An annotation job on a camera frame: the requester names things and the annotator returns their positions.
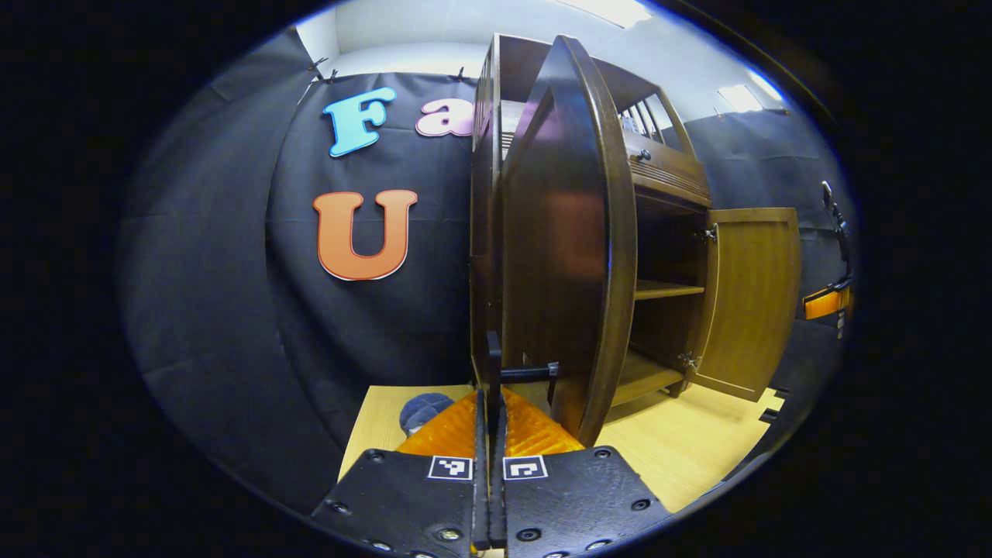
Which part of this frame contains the wooden drawer with dark knob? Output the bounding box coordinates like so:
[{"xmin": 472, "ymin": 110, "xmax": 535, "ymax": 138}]
[{"xmin": 624, "ymin": 132, "xmax": 712, "ymax": 208}]

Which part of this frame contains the ceiling light panel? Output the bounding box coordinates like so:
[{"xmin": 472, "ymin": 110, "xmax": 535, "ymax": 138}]
[
  {"xmin": 554, "ymin": 0, "xmax": 652, "ymax": 28},
  {"xmin": 717, "ymin": 84, "xmax": 764, "ymax": 113}
]

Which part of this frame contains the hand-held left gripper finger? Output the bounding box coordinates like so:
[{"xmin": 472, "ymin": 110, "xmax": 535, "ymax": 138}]
[
  {"xmin": 310, "ymin": 387, "xmax": 491, "ymax": 558},
  {"xmin": 490, "ymin": 386, "xmax": 673, "ymax": 558}
]

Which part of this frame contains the wooden double-door shoe cabinet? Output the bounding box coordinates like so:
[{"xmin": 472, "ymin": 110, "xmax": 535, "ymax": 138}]
[{"xmin": 469, "ymin": 33, "xmax": 714, "ymax": 423}]

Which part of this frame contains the wooden shoe cabinet door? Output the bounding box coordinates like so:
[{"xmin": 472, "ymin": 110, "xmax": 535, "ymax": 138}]
[
  {"xmin": 484, "ymin": 35, "xmax": 638, "ymax": 449},
  {"xmin": 686, "ymin": 207, "xmax": 801, "ymax": 402}
]

